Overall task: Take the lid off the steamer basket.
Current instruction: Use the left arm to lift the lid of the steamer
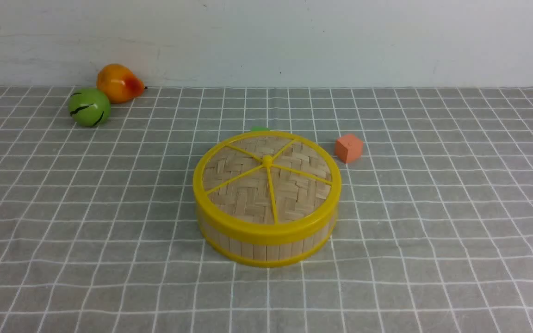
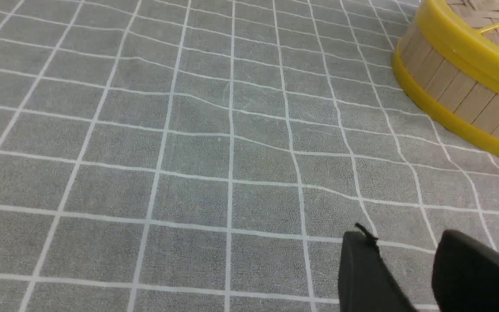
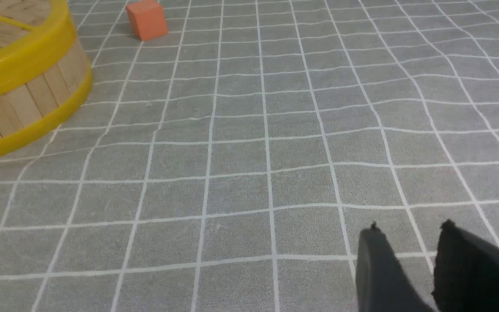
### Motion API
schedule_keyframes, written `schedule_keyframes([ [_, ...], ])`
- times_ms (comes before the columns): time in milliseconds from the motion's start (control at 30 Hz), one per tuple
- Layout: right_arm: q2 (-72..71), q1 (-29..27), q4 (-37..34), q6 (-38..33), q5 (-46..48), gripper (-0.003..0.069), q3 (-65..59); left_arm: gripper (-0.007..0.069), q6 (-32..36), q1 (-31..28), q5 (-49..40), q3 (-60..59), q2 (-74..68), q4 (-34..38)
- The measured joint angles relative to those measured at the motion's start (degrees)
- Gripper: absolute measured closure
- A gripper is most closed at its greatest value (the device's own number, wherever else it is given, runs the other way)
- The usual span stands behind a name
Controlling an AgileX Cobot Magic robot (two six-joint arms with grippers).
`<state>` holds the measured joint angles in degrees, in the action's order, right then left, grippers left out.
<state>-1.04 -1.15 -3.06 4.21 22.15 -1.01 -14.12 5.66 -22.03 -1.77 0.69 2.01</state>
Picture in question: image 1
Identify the yellow bamboo steamer lid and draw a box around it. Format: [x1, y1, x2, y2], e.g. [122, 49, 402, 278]
[192, 131, 342, 245]

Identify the bamboo steamer base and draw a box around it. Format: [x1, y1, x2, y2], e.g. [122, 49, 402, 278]
[198, 209, 338, 268]

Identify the grey checkered tablecloth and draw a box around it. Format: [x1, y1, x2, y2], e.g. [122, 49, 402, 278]
[0, 86, 533, 333]

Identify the green toy apple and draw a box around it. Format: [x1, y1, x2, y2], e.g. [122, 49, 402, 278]
[68, 88, 112, 127]

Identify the small green object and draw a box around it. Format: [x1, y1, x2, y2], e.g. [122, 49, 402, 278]
[250, 126, 270, 131]

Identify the orange cube block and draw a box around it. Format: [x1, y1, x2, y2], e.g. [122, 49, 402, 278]
[334, 134, 364, 164]

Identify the orange toy pear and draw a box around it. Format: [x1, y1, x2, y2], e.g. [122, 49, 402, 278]
[96, 63, 148, 104]

